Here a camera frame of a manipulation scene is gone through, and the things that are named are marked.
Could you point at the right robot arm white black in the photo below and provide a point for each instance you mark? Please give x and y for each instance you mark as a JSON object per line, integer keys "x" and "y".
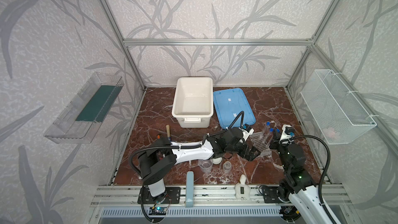
{"x": 298, "y": 187}

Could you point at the wooden handle brush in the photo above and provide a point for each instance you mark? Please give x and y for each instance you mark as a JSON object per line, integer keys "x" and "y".
{"x": 168, "y": 131}

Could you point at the small white ceramic dish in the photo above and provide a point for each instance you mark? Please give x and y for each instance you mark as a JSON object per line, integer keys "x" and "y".
{"x": 217, "y": 161}

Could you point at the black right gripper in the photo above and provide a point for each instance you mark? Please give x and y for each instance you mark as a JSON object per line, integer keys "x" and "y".
{"x": 278, "y": 144}

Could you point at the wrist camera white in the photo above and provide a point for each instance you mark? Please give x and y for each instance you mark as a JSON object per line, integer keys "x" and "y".
{"x": 247, "y": 131}
{"x": 287, "y": 134}

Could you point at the clear plastic measuring beaker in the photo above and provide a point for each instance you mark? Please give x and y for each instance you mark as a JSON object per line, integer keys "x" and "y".
{"x": 205, "y": 165}

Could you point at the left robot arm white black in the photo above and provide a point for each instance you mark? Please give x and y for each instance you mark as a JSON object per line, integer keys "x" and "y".
{"x": 152, "y": 163}

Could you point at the clear test tube rack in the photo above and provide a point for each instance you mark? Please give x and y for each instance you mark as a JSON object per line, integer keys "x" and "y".
{"x": 260, "y": 146}

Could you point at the blue capped test tube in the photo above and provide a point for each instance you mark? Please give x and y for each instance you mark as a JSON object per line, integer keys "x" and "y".
{"x": 265, "y": 132}
{"x": 276, "y": 133}
{"x": 268, "y": 137}

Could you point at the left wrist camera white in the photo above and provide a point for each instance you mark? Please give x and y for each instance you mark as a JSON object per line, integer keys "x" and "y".
{"x": 247, "y": 131}

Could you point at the white plastic wash bottle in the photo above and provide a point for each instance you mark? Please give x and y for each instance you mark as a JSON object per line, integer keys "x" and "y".
{"x": 242, "y": 190}

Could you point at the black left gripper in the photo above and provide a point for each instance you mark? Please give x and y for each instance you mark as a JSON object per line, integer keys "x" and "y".
{"x": 246, "y": 151}

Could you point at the pink object in basket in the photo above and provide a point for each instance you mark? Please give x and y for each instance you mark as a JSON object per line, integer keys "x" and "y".
{"x": 331, "y": 133}

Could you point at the light blue rectangular bar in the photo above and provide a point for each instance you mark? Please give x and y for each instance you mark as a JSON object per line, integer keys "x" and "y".
{"x": 189, "y": 202}

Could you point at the white plastic storage bin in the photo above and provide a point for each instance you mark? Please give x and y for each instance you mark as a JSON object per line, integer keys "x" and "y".
{"x": 193, "y": 104}

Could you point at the clear wall shelf green liner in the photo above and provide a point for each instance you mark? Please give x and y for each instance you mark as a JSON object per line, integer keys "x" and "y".
{"x": 82, "y": 118}

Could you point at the small clear plastic cup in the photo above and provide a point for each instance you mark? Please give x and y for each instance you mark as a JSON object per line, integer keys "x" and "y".
{"x": 227, "y": 167}

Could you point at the blue plastic bin lid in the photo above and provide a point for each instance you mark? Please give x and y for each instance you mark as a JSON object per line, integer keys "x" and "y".
{"x": 229, "y": 103}

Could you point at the white wire mesh basket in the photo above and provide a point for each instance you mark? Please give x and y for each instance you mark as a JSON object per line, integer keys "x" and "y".
{"x": 334, "y": 105}

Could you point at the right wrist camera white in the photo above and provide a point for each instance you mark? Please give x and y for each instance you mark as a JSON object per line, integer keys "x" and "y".
{"x": 287, "y": 134}

